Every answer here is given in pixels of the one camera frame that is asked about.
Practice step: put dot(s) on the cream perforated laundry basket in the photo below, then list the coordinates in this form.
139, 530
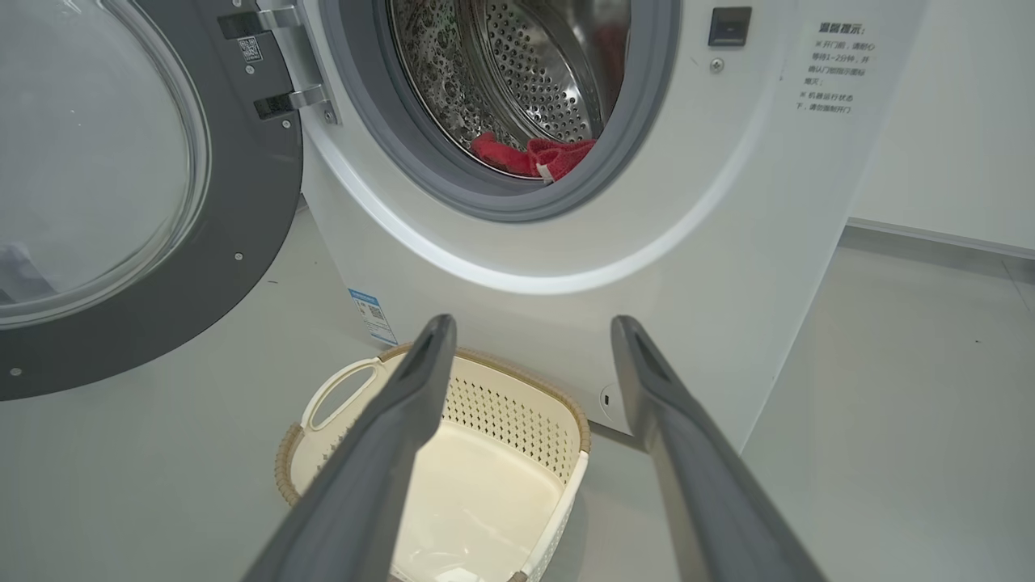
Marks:
485, 501

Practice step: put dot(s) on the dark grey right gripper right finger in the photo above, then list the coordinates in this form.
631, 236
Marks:
711, 501

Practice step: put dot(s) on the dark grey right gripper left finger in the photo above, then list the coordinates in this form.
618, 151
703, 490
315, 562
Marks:
364, 485

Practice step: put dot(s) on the silver door hinge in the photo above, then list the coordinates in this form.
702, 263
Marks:
299, 56

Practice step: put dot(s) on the white front-load washing machine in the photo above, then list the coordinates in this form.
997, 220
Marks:
728, 242

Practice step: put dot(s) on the blue energy label sticker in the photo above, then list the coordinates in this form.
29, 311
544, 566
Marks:
373, 317

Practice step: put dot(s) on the small QR code label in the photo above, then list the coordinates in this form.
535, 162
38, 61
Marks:
251, 49

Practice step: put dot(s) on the round white filter cover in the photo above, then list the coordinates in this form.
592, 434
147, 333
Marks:
608, 400

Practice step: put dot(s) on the red and white garment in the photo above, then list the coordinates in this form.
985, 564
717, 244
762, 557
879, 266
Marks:
558, 153

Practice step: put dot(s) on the stainless steel washing machine drum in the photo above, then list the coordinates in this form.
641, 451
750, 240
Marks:
525, 73

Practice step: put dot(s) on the black text notice sticker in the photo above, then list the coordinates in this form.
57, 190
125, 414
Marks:
837, 69

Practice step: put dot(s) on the grey washing machine door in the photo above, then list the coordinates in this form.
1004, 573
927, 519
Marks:
234, 267

